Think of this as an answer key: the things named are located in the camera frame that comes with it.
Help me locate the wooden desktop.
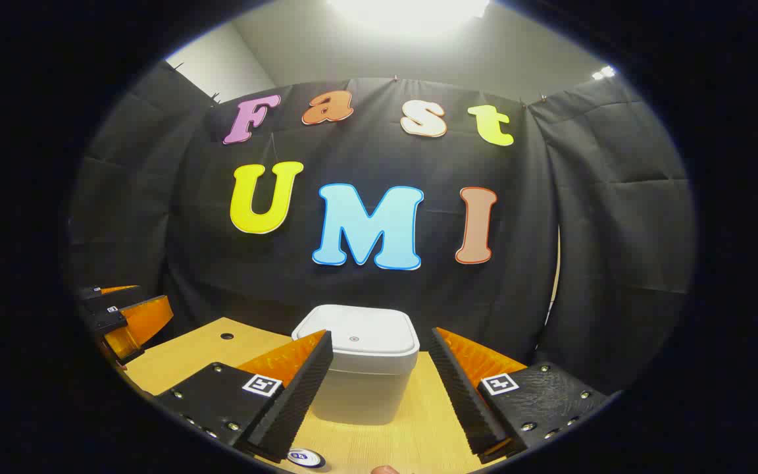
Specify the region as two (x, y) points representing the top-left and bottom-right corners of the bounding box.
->
(119, 317), (531, 474)

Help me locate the black backdrop cloth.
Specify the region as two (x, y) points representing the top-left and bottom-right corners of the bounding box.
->
(66, 61), (695, 396)

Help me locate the blue pop can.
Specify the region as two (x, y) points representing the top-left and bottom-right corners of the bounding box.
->
(287, 448), (325, 469)

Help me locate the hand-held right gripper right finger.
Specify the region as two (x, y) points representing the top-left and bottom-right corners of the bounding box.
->
(430, 327), (610, 463)

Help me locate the large ceiling light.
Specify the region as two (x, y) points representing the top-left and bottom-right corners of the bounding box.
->
(326, 0), (492, 34)

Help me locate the white desktop garbage bin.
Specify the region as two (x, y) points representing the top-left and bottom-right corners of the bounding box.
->
(291, 304), (420, 426)

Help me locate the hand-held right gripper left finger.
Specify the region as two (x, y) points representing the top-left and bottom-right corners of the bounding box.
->
(153, 329), (334, 463)

